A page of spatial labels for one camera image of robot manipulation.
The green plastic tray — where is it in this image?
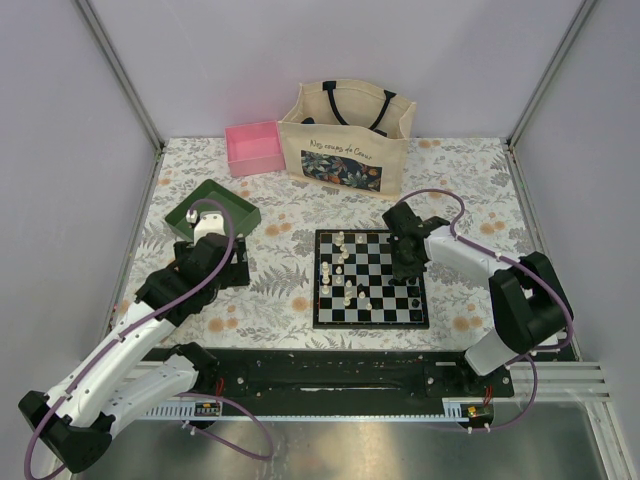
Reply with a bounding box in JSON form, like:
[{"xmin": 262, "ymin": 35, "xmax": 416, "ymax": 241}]
[{"xmin": 164, "ymin": 179, "xmax": 262, "ymax": 241}]

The floral patterned table mat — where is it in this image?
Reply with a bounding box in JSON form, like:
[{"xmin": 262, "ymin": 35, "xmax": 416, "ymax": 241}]
[{"xmin": 116, "ymin": 138, "xmax": 534, "ymax": 352}]

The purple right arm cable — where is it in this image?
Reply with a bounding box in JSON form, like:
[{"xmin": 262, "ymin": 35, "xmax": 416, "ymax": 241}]
[{"xmin": 397, "ymin": 189, "xmax": 575, "ymax": 432}]

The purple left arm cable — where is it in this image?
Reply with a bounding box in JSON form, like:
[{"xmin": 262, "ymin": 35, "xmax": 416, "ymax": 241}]
[{"xmin": 22, "ymin": 200, "xmax": 275, "ymax": 479}]

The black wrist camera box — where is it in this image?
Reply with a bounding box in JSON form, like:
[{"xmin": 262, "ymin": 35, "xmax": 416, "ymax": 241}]
[{"xmin": 382, "ymin": 201, "xmax": 450, "ymax": 241}]

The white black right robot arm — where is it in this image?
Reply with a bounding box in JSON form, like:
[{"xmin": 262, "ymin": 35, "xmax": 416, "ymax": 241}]
[{"xmin": 390, "ymin": 226, "xmax": 573, "ymax": 396}]

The beige canvas tote bag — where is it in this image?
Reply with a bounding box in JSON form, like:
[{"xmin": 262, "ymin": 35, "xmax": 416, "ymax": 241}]
[{"xmin": 278, "ymin": 79, "xmax": 416, "ymax": 200}]

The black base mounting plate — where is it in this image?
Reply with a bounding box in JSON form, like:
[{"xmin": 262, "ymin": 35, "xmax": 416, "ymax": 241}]
[{"xmin": 217, "ymin": 352, "xmax": 514, "ymax": 401}]

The left aluminium corner post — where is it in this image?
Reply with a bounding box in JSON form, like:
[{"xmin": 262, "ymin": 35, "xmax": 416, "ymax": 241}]
[{"xmin": 72, "ymin": 0, "xmax": 165, "ymax": 152}]

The right aluminium corner post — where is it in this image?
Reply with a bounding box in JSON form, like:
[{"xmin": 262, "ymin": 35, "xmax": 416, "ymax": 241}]
[{"xmin": 505, "ymin": 0, "xmax": 600, "ymax": 151}]

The aluminium corner post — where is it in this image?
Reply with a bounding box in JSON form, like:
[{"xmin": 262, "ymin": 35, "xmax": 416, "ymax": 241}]
[
  {"xmin": 505, "ymin": 0, "xmax": 600, "ymax": 151},
  {"xmin": 72, "ymin": 0, "xmax": 165, "ymax": 152}
]

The black white chess board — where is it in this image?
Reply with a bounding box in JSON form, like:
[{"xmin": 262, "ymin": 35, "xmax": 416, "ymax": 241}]
[{"xmin": 312, "ymin": 229, "xmax": 429, "ymax": 329}]

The white slotted cable duct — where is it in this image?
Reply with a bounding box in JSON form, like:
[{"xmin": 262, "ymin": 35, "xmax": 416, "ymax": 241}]
[{"xmin": 140, "ymin": 399, "xmax": 222, "ymax": 421}]

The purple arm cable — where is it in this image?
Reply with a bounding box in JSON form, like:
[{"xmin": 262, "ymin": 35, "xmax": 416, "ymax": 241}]
[
  {"xmin": 397, "ymin": 189, "xmax": 575, "ymax": 432},
  {"xmin": 22, "ymin": 200, "xmax": 275, "ymax": 479}
]

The pink plastic box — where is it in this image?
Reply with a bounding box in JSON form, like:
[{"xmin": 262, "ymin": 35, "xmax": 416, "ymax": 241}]
[{"xmin": 225, "ymin": 121, "xmax": 285, "ymax": 177}]

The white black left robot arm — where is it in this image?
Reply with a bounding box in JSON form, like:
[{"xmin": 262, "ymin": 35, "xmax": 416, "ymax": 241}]
[{"xmin": 18, "ymin": 207, "xmax": 249, "ymax": 479}]

